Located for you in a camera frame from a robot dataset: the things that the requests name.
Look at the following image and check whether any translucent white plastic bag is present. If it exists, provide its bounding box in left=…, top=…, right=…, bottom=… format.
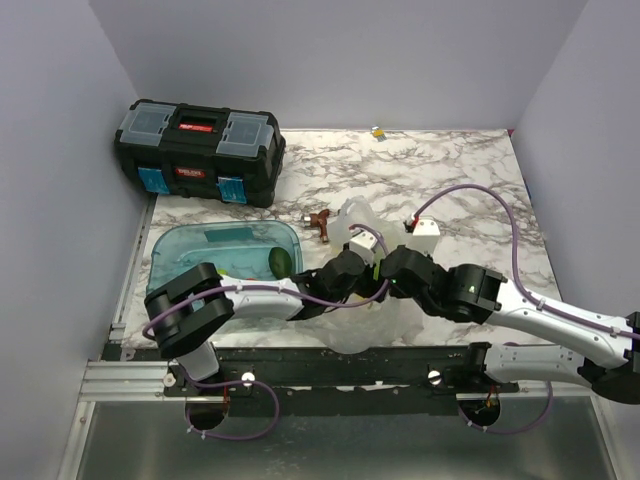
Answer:
left=295, top=196, right=430, bottom=354

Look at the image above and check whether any dark green fake avocado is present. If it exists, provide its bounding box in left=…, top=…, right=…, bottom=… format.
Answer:
left=268, top=247, right=293, bottom=280

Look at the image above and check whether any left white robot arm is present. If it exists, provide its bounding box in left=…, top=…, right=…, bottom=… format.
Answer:
left=142, top=250, right=388, bottom=395

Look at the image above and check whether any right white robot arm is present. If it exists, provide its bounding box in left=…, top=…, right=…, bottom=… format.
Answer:
left=380, top=246, right=639, bottom=405

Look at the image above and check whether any teal transparent plastic tray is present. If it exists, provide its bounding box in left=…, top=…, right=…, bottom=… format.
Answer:
left=146, top=220, right=304, bottom=293

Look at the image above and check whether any small yellow blue object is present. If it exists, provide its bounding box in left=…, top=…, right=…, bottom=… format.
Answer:
left=371, top=126, right=386, bottom=142

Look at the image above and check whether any black plastic toolbox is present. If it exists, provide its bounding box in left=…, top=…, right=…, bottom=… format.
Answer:
left=114, top=99, right=286, bottom=208

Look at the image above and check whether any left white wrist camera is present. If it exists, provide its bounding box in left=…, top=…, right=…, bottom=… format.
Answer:
left=347, top=229, right=380, bottom=266

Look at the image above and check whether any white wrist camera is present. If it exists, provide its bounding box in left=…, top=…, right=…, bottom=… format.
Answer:
left=404, top=217, right=440, bottom=255
left=347, top=229, right=380, bottom=266

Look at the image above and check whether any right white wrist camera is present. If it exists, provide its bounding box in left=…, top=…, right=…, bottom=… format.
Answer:
left=404, top=217, right=440, bottom=255

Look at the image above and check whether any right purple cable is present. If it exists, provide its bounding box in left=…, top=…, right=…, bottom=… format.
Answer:
left=409, top=184, right=640, bottom=435

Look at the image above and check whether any purple cable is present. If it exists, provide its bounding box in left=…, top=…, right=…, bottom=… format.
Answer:
left=409, top=184, right=640, bottom=435
left=142, top=223, right=392, bottom=442

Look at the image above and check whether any black metal base rail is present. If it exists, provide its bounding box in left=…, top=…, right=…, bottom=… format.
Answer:
left=103, top=342, right=519, bottom=428

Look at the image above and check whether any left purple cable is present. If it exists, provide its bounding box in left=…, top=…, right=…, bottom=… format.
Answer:
left=142, top=223, right=392, bottom=442

